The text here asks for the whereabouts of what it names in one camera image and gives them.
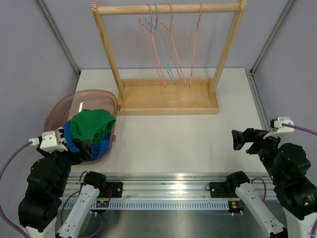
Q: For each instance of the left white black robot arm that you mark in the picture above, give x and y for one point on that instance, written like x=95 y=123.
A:
x=37 y=211

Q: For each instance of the light blue wire hanger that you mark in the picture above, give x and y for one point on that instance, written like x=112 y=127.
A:
x=158 y=40

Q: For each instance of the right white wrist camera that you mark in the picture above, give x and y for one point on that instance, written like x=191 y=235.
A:
x=279 y=127

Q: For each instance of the blue tank top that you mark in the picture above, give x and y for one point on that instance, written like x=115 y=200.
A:
x=98 y=150

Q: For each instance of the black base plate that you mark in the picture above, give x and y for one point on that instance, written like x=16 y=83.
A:
x=115 y=189
x=217 y=190

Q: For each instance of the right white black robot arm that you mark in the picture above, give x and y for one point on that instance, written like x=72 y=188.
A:
x=286 y=166

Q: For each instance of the wooden clothes rack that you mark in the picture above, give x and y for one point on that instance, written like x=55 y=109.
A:
x=147 y=96

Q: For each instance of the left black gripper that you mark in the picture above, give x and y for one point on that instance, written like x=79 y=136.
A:
x=84 y=148

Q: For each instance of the pink wire hanger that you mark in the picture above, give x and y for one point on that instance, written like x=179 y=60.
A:
x=195 y=45
x=149 y=37
x=171 y=53

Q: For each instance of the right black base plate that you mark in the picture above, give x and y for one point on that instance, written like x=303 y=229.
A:
x=217 y=190

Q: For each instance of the green tank top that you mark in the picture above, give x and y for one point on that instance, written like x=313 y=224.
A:
x=92 y=125

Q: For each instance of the pink translucent plastic basket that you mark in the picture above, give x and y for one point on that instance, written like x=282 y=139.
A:
x=74 y=103

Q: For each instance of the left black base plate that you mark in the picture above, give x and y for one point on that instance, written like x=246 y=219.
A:
x=115 y=189

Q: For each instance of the aluminium mounting rail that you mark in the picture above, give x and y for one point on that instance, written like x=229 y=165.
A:
x=170 y=186

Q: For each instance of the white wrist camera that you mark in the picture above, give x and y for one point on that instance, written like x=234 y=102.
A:
x=50 y=141
x=279 y=127

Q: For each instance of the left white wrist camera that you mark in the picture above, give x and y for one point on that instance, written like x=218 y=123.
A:
x=50 y=141

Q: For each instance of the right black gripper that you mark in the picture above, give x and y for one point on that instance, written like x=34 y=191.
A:
x=248 y=135

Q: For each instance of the white slotted cable duct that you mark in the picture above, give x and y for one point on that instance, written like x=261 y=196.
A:
x=161 y=205

